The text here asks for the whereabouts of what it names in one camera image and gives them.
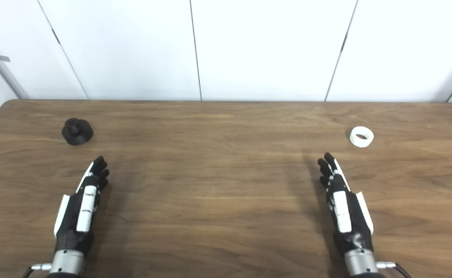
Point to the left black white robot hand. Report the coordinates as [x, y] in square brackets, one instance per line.
[73, 227]

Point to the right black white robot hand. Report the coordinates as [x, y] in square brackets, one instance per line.
[355, 227]

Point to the round black part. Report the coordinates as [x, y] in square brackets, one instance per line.
[77, 133]

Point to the gray wall corner post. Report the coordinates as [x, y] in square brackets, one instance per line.
[2, 63]

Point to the small gray post tag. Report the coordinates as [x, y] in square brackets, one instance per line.
[4, 58]

